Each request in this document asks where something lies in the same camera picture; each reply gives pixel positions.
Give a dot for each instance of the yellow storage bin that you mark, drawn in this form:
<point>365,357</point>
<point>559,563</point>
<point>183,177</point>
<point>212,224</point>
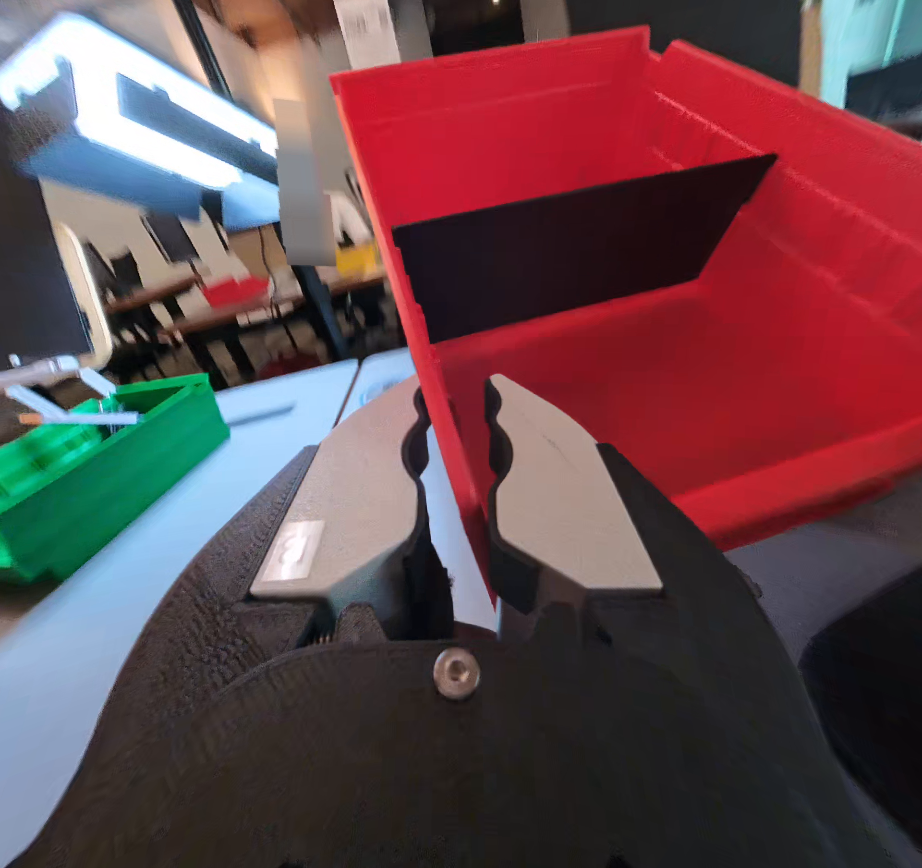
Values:
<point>358,260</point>

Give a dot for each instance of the black bin divider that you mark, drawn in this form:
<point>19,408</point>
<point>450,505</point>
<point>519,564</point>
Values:
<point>576,248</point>

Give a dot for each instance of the small red bin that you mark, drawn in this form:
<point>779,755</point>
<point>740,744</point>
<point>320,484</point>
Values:
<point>234,291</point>

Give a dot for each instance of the LED light panel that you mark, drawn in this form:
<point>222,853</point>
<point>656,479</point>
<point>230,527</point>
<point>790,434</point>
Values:
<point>79,75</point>

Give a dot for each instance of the green plastic box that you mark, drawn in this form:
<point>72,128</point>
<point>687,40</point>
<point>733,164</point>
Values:
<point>108,479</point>

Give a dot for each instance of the red storage bin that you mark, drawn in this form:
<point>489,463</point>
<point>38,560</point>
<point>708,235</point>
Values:
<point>648,392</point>

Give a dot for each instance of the white paper notice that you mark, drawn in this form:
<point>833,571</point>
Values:
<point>364,28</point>

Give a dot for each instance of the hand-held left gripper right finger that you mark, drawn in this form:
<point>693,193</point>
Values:
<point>569,515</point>

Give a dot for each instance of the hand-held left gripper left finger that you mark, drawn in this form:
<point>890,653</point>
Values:
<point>353,508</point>

